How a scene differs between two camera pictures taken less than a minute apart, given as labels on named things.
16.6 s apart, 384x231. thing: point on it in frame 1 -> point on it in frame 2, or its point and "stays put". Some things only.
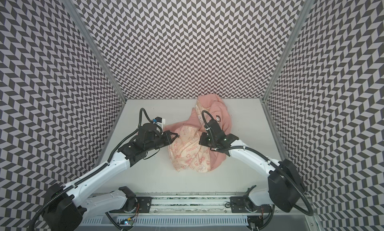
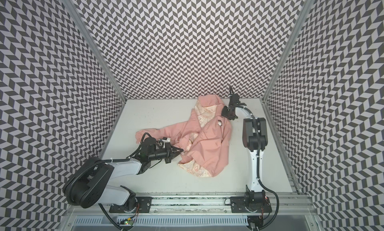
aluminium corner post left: [71, 5] stays put
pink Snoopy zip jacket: [186, 153] stays put
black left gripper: [168, 139] -> [169, 153]
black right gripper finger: [204, 139] -> [224, 112]
